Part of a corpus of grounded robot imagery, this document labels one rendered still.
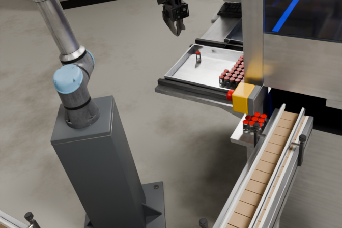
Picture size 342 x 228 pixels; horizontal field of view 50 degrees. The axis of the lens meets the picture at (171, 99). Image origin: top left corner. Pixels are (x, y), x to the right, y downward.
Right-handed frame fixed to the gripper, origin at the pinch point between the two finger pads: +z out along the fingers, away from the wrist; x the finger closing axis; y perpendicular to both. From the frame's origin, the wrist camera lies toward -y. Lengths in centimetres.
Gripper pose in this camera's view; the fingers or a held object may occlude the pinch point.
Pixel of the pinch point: (176, 32)
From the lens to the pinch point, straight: 151.3
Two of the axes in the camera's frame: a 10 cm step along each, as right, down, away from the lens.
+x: 9.0, -3.7, 2.4
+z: 1.5, 7.7, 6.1
